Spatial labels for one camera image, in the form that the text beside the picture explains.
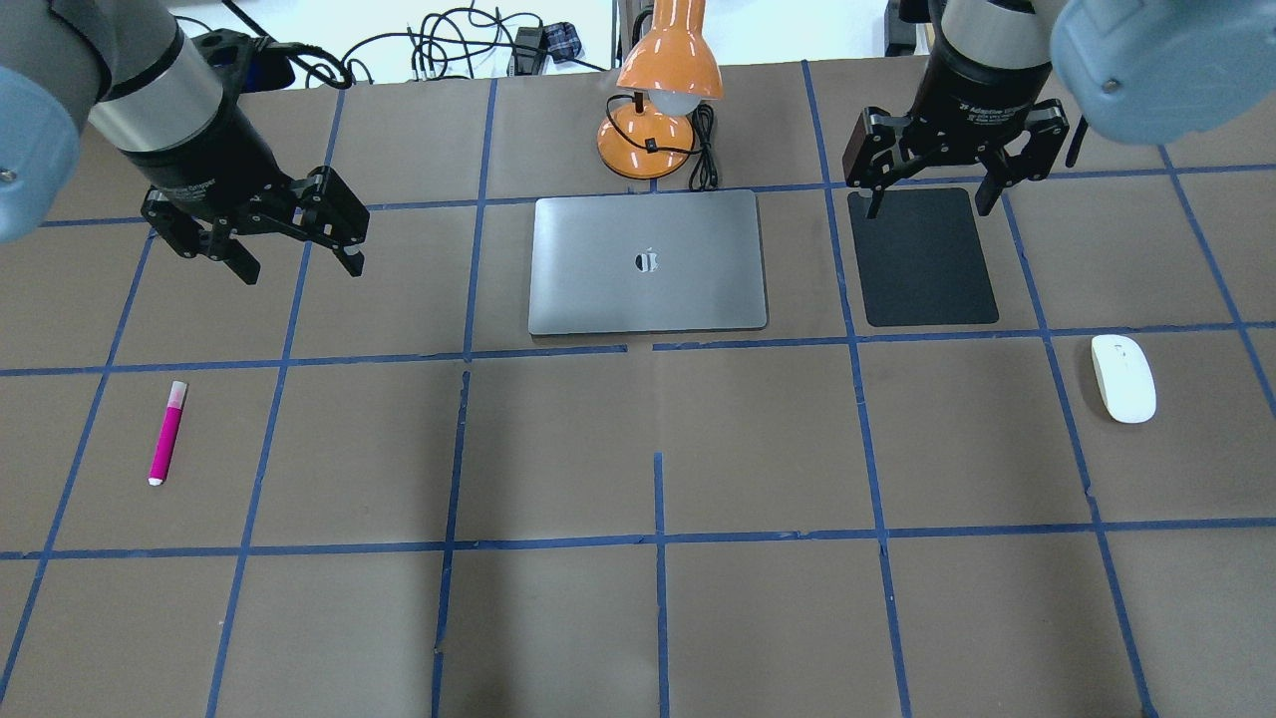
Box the white computer mouse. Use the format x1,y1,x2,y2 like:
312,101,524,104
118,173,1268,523
1090,333,1157,426

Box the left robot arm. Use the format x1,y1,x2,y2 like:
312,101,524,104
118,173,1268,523
1,1,370,283

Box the grey closed laptop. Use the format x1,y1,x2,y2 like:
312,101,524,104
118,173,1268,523
524,189,769,335

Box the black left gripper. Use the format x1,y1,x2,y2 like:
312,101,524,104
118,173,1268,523
131,101,370,284

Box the black lamp power cable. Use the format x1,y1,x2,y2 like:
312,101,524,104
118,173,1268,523
606,94,721,193

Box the orange desk lamp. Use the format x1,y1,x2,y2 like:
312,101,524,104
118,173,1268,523
596,1,723,191

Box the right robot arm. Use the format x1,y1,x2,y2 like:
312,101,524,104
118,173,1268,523
842,1,1275,219

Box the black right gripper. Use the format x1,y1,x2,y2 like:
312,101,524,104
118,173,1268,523
842,45,1071,219

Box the black mousepad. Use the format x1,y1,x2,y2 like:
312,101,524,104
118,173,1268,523
846,187,1000,328

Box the pink marker pen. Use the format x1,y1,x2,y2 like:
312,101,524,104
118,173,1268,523
148,381,188,487

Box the black cables bundle background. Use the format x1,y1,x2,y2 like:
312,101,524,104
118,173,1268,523
163,1,618,85

